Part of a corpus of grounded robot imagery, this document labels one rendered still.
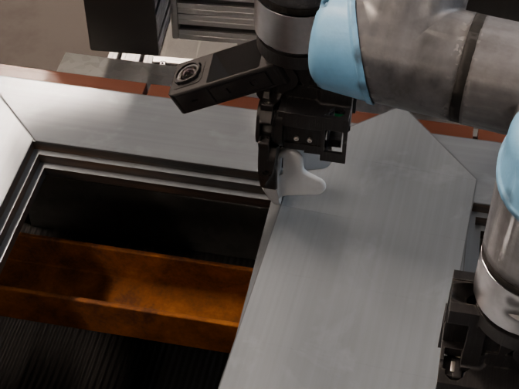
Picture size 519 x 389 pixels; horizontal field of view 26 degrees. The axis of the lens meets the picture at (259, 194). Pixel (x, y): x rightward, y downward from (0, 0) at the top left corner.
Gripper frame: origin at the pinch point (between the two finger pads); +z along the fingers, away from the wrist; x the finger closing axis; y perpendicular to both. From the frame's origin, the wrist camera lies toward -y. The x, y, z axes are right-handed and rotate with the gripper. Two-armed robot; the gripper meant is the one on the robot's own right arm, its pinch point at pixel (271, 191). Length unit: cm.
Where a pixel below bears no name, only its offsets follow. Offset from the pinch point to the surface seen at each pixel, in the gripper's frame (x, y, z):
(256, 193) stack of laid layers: 2.2, -1.9, 3.1
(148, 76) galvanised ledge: 33.6, -22.6, 17.8
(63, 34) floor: 120, -71, 86
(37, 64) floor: 108, -73, 86
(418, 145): 9.8, 13.4, 0.6
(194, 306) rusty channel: -2.1, -7.9, 17.6
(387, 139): 10.1, 10.1, 0.6
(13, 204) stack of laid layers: -4.8, -24.9, 2.0
